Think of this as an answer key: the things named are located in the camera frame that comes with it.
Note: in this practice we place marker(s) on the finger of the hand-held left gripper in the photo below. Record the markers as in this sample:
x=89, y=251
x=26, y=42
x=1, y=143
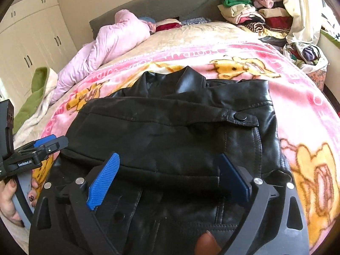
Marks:
x=53, y=144
x=43, y=139

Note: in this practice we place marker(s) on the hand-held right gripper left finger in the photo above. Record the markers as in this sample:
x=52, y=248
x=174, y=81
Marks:
x=102, y=180

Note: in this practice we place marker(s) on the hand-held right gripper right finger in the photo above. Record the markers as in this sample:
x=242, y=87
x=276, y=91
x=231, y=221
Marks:
x=233, y=180

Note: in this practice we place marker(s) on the black leather jacket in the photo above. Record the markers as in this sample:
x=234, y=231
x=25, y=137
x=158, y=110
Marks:
x=172, y=138

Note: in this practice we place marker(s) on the white bag of clothes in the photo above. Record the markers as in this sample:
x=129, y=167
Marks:
x=305, y=54

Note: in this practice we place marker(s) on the pile of folded clothes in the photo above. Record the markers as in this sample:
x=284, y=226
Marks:
x=239, y=10

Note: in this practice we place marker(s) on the person's left hand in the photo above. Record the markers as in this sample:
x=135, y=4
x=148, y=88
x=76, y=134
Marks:
x=8, y=199

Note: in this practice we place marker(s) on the person's right hand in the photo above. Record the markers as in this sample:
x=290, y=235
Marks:
x=207, y=244

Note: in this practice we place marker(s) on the white fleece cloth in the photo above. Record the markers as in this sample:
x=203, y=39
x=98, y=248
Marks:
x=29, y=127

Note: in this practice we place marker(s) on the white wardrobe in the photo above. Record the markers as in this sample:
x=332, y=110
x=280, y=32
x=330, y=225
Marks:
x=34, y=37

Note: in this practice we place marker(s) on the pink printed blanket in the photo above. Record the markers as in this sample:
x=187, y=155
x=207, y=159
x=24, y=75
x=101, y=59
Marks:
x=305, y=106

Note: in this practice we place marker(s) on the light pink puffer jacket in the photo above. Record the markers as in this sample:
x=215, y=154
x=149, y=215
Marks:
x=111, y=39

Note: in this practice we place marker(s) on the floral laundry basket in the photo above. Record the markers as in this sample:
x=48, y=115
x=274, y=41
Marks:
x=318, y=78

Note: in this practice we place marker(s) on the beige bedspread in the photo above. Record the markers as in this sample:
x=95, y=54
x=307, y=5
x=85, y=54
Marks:
x=202, y=35

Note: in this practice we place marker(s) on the blue cloth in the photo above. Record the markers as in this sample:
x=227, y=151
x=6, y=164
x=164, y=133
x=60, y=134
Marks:
x=146, y=20

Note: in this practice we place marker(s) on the blue patterned pillow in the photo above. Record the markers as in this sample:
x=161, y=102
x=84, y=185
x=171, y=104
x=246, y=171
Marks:
x=196, y=21

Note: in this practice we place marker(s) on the red pillow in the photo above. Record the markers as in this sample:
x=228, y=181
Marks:
x=168, y=25

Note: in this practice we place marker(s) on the green window sill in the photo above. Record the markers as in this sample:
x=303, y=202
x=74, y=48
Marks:
x=330, y=37

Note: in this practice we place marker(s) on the cream curtain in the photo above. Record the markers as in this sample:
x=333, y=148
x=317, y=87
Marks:
x=302, y=10

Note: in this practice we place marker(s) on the grey bed headboard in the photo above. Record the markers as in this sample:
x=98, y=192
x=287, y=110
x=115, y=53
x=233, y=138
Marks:
x=172, y=5

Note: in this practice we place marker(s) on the black and white cloth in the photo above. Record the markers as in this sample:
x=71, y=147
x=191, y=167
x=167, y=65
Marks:
x=330, y=21

